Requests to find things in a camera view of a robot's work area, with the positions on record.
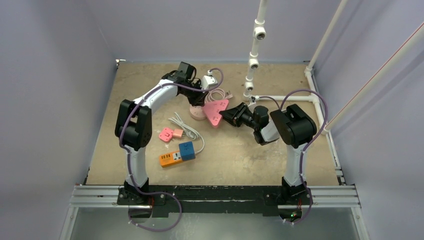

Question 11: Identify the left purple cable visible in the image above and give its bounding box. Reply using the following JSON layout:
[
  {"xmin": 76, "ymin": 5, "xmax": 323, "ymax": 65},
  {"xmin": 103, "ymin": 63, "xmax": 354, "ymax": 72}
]
[{"xmin": 118, "ymin": 67, "xmax": 224, "ymax": 232}]

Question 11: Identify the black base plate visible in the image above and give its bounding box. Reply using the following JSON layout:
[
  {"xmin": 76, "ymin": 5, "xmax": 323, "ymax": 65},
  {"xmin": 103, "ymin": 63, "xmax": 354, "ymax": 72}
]
[{"xmin": 117, "ymin": 184, "xmax": 313, "ymax": 220}]

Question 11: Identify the white pvc pipe frame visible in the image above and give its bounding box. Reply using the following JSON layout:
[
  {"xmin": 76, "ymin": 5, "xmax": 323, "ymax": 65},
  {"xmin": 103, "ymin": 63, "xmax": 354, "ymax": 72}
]
[{"xmin": 242, "ymin": 0, "xmax": 424, "ymax": 135}]

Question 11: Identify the blue cube socket adapter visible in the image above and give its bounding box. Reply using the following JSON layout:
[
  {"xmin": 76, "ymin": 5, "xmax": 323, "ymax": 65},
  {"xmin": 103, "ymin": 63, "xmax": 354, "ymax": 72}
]
[{"xmin": 178, "ymin": 141, "xmax": 196, "ymax": 161}]

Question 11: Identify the pink round power strip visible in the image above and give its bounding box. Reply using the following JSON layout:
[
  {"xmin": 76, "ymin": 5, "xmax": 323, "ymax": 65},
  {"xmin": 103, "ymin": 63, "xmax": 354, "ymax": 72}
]
[{"xmin": 189, "ymin": 105, "xmax": 207, "ymax": 121}]

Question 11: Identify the pink triangular power strip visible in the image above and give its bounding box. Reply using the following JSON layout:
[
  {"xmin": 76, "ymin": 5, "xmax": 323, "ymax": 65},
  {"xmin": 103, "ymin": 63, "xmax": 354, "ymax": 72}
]
[{"xmin": 201, "ymin": 99, "xmax": 229, "ymax": 129}]

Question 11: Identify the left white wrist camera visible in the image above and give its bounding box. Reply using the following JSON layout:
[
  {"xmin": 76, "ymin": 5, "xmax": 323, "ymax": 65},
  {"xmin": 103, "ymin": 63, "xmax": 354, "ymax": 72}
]
[{"xmin": 200, "ymin": 75, "xmax": 219, "ymax": 91}]

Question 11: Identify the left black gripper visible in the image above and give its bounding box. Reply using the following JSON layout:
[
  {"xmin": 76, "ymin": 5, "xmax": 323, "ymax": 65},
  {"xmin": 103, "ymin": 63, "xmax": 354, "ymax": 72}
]
[{"xmin": 181, "ymin": 81, "xmax": 209, "ymax": 109}]

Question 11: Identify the pink square plug adapter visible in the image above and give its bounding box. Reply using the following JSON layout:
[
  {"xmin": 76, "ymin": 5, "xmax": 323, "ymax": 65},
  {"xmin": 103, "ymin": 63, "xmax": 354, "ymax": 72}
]
[{"xmin": 158, "ymin": 127, "xmax": 174, "ymax": 143}]

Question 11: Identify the white power cord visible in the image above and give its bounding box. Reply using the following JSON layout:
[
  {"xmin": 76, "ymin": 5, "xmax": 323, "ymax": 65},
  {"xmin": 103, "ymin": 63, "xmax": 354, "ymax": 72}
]
[{"xmin": 168, "ymin": 111, "xmax": 206, "ymax": 155}]

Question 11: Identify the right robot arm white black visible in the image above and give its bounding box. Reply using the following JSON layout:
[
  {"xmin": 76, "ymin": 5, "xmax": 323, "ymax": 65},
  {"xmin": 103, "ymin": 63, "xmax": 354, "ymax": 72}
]
[{"xmin": 219, "ymin": 103, "xmax": 317, "ymax": 204}]

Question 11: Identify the light pink small plug adapter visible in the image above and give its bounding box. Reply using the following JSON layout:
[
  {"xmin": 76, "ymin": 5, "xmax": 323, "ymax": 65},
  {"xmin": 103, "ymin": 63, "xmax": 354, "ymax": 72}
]
[{"xmin": 172, "ymin": 128, "xmax": 184, "ymax": 139}]

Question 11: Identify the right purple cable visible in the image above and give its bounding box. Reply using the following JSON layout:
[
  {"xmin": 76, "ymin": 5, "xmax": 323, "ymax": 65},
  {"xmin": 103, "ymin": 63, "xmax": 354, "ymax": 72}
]
[{"xmin": 256, "ymin": 89, "xmax": 329, "ymax": 226}]

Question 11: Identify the aluminium rail frame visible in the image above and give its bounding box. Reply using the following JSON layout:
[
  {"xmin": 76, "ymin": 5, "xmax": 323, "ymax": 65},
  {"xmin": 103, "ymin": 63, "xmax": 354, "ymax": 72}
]
[{"xmin": 59, "ymin": 185, "xmax": 370, "ymax": 240}]

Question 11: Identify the purple cable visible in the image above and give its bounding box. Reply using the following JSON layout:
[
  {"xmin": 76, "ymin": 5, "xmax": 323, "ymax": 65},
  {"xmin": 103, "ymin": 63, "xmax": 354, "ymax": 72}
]
[
  {"xmin": 118, "ymin": 67, "xmax": 224, "ymax": 232},
  {"xmin": 256, "ymin": 89, "xmax": 329, "ymax": 226}
]

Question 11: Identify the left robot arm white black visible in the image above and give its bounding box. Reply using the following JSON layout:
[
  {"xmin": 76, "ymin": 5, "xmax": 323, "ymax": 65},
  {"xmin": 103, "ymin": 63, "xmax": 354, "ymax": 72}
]
[{"xmin": 114, "ymin": 62, "xmax": 208, "ymax": 205}]

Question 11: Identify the orange power strip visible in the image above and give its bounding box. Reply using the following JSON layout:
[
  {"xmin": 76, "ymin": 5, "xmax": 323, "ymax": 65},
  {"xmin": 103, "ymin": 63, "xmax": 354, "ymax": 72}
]
[{"xmin": 158, "ymin": 151, "xmax": 183, "ymax": 168}]

